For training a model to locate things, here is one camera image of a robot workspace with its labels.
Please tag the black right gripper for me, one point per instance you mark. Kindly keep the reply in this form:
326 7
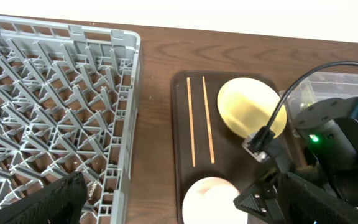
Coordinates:
260 198

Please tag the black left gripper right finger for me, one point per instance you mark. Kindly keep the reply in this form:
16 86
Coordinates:
302 202

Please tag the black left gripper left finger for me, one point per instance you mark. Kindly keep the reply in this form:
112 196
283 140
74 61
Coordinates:
59 202

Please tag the wooden chopstick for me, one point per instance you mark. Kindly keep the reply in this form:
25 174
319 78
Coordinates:
188 85
208 123

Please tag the yellow round plate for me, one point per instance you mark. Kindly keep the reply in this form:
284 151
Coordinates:
246 104

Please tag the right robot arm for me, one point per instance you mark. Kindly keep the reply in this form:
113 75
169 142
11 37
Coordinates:
326 192

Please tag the grey dishwasher rack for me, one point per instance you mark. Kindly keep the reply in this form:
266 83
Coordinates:
69 99

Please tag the clear plastic bin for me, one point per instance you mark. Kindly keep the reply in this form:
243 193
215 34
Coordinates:
320 86

